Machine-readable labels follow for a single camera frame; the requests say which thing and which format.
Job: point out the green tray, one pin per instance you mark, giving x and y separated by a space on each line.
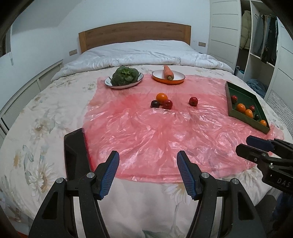
242 96

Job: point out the red apple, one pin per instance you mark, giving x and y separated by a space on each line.
167 104
193 101
252 108
234 98

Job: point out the white wardrobe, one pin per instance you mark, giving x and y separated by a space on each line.
224 22

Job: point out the dark plum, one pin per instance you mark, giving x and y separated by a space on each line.
257 117
155 104

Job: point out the black flat panel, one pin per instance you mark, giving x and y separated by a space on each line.
73 155

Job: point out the pale green jacket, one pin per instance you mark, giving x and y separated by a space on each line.
245 29

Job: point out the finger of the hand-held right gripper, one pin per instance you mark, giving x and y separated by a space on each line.
249 152
257 142

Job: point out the blue cloth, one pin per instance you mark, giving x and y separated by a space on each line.
256 87

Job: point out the wooden headboard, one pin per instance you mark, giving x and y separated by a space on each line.
135 32

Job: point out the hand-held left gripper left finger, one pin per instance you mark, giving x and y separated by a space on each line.
109 174

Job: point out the orange plate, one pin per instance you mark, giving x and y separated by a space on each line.
158 76

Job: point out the white duvet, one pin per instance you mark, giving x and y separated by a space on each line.
137 53

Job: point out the carrot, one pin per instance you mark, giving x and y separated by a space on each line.
168 72

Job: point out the person's right forearm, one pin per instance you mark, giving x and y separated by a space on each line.
283 206

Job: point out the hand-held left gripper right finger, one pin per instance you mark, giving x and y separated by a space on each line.
186 176

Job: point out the green leafy vegetable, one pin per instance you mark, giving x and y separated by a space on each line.
124 75

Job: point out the wall socket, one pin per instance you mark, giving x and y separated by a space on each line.
202 44
72 52

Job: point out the pink plastic sheet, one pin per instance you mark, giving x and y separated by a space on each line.
148 128

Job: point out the white plate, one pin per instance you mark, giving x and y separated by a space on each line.
108 82

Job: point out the orange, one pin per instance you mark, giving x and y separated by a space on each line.
161 97
263 123
240 107
248 113

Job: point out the dark hanging clothes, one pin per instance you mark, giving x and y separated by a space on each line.
267 39

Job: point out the white bag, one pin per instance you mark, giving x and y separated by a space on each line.
239 72

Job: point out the dark window opening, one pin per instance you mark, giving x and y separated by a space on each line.
5 41

